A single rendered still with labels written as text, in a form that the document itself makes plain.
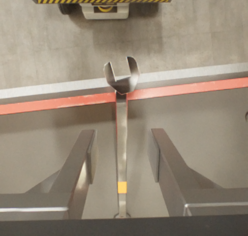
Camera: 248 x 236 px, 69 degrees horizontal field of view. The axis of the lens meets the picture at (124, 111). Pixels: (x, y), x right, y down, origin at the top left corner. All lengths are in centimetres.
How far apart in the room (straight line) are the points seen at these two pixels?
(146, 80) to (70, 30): 102
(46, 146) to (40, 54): 105
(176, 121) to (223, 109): 8
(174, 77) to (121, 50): 91
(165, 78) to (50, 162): 23
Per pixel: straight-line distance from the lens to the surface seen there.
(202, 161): 32
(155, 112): 28
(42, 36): 134
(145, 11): 121
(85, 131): 16
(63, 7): 121
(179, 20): 134
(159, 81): 32
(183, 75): 33
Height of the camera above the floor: 118
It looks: 86 degrees down
